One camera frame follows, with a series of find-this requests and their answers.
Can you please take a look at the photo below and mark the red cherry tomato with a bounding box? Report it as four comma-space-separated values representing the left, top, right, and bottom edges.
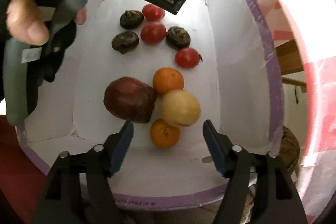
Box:
141, 22, 166, 46
142, 4, 165, 22
175, 47, 203, 69

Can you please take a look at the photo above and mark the person's left hand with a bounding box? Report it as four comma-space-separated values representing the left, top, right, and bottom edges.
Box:
6, 0, 50, 46

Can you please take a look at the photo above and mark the small orange mandarin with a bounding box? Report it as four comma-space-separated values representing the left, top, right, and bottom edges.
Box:
149, 119, 181, 149
152, 67, 185, 95

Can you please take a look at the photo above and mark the dark red apple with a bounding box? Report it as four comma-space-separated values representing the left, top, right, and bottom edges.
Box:
104, 77, 158, 124

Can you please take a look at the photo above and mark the yellow-orange round fruit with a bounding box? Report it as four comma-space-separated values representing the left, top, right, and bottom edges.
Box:
161, 90, 202, 127

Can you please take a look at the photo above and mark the white purple-rimmed box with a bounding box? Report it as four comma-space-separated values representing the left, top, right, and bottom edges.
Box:
17, 0, 283, 211

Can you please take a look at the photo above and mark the dark brown water chestnut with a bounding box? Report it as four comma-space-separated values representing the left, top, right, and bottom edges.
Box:
111, 31, 139, 55

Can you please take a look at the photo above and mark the red white checkered tablecloth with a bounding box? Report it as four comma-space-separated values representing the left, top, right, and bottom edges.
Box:
243, 0, 336, 224

